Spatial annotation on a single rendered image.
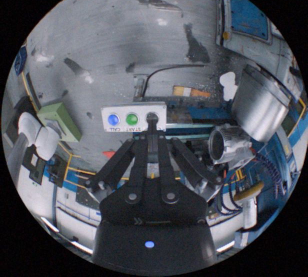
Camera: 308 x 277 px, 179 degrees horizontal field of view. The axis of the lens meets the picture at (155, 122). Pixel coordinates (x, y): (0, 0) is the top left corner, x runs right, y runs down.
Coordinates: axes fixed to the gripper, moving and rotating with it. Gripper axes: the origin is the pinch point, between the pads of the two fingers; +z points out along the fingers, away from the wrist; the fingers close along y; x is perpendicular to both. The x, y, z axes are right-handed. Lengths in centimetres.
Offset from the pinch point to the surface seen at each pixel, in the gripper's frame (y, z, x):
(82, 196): -368, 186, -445
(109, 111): -11.0, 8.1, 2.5
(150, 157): -4, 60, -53
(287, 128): 447, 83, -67
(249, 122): 30.1, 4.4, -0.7
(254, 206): 43, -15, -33
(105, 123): -12.6, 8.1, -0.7
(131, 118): -5.0, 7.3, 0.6
